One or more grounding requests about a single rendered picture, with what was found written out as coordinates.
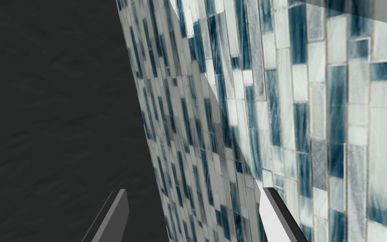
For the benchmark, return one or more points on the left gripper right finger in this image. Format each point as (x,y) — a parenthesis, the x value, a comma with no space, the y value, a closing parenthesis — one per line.
(277,220)

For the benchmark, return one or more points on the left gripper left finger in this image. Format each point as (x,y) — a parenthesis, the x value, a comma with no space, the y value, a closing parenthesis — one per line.
(110,222)

